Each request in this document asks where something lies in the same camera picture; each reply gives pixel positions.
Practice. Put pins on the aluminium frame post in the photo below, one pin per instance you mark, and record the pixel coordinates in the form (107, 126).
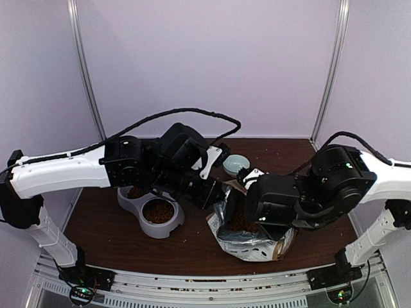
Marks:
(74, 19)
(338, 45)

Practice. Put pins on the right aluminium frame post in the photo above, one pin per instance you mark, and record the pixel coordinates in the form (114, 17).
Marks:
(338, 45)

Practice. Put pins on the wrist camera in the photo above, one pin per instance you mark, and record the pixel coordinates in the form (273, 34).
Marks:
(216, 155)
(245, 178)

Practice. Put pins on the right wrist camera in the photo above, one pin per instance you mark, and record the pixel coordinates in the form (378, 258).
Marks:
(245, 178)

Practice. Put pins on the dog food bag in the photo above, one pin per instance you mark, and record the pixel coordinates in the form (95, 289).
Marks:
(271, 243)

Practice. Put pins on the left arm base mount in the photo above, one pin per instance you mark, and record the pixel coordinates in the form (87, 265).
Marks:
(87, 276)

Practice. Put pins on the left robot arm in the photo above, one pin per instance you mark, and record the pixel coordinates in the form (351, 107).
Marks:
(177, 163)

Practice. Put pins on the front aluminium rail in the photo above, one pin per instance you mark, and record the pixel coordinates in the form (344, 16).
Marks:
(281, 289)

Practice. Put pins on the grey double pet feeder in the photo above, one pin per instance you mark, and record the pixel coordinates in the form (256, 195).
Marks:
(133, 200)

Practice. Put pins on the light green ceramic bowl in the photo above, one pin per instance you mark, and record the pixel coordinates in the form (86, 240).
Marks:
(233, 163)

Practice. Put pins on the left aluminium frame post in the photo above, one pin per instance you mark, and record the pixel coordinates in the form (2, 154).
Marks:
(74, 19)

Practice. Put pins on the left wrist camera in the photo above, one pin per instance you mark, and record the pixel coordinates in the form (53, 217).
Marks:
(216, 155)

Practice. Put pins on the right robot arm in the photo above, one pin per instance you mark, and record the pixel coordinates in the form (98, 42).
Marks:
(344, 173)

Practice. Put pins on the steel bowl in feeder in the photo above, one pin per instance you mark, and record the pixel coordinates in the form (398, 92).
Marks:
(158, 211)

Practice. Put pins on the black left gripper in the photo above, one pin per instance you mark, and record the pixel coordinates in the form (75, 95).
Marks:
(207, 199)

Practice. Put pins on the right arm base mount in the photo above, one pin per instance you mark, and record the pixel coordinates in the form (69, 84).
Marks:
(332, 276)

